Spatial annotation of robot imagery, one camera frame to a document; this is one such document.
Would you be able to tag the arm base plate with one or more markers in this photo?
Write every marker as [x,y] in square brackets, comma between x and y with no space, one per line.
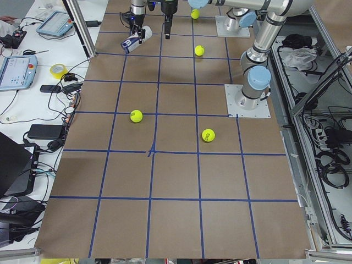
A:
[229,27]
[239,106]

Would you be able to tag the tennis ball centre table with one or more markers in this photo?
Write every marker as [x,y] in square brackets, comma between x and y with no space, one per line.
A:
[199,50]

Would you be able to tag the blue teach pendant near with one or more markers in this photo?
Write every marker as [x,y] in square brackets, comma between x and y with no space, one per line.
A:
[17,72]

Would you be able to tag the tennis ball with Wilson print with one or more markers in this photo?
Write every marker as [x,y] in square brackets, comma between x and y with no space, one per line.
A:
[195,13]

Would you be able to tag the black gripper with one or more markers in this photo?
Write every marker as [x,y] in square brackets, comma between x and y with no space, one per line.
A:
[137,18]
[168,9]

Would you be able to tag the blue teach pendant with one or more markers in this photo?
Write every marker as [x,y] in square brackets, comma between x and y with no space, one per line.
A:
[17,72]
[56,25]

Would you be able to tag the aluminium frame post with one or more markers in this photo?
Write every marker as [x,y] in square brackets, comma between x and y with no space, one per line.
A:
[75,13]

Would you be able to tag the tennis ball with Roland print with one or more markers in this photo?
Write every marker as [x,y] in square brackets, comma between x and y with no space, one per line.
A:
[208,135]

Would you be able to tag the black laptop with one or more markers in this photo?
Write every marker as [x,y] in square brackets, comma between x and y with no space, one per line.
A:
[18,164]

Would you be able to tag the blue teach pendant far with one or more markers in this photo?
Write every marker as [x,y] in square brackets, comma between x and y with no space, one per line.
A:
[56,25]

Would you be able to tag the black power adapter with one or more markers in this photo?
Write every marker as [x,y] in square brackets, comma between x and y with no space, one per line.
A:
[45,131]

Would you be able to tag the yellow tape roll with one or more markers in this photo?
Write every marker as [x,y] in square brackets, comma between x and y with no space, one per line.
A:
[58,70]

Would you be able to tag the white blue tennis ball can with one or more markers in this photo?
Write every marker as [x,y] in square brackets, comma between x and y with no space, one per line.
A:
[133,41]

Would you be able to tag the tennis ball near arm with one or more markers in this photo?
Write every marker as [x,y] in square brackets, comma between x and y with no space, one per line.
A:
[136,116]

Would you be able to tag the black phone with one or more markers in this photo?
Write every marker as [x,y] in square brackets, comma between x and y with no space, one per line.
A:
[50,89]

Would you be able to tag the scissors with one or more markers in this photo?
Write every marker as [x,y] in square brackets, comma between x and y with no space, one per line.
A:
[29,52]

